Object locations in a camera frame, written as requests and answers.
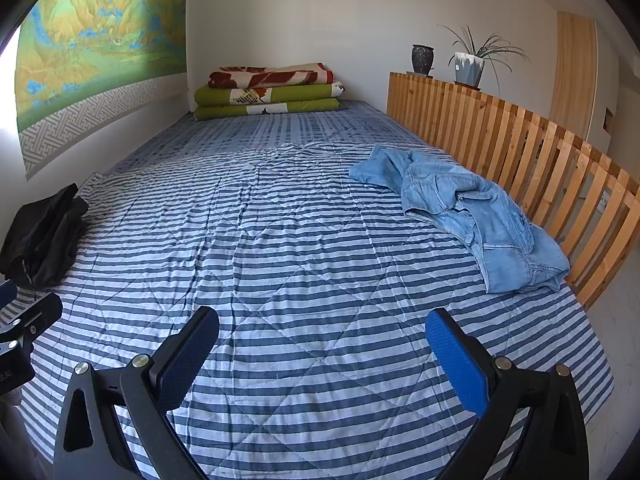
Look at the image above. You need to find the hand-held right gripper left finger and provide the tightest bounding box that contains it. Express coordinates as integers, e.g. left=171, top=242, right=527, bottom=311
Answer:
left=52, top=306, right=221, bottom=480

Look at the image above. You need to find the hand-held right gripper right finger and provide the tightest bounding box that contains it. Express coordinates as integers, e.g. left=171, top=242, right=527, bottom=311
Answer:
left=426, top=308, right=591, bottom=480

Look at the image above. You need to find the blue white striped quilt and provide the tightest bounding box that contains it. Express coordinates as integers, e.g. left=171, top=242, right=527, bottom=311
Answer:
left=15, top=142, right=616, bottom=480

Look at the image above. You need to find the green folded blanket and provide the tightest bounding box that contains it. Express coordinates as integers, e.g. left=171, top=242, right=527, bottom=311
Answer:
left=194, top=83, right=347, bottom=107
left=193, top=99, right=342, bottom=122

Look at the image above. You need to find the potted plant in white pot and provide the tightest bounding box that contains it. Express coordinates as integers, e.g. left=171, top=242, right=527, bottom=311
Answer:
left=437, top=24, right=531, bottom=92

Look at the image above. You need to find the dark ceramic vase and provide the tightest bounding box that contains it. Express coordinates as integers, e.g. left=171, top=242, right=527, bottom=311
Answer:
left=411, top=44, right=435, bottom=77

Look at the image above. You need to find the light wooden door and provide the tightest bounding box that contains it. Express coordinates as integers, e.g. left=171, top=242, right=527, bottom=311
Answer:
left=550, top=10, right=599, bottom=129

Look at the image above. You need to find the wooden slatted bed rail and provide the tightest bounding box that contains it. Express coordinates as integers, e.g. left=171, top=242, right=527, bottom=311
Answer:
left=386, top=71, right=640, bottom=311

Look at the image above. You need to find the landscape wall tapestry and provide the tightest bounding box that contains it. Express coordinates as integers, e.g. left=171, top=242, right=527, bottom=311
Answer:
left=15, top=0, right=189, bottom=181

